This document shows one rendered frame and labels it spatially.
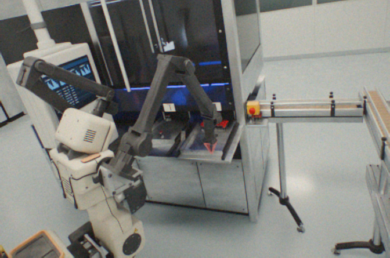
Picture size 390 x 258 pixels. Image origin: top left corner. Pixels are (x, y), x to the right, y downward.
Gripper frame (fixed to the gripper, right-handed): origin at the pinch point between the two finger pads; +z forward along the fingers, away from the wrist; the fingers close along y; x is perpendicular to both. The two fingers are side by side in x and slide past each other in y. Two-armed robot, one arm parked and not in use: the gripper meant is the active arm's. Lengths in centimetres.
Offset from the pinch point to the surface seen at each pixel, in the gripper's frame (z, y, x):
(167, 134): -1.4, 22.4, 38.8
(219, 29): -66, 26, -4
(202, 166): 31, 43, 24
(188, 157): 3.1, -2.2, 13.4
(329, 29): -52, 494, -98
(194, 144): 0.5, 11.3, 14.6
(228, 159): 3.0, -2.0, -9.9
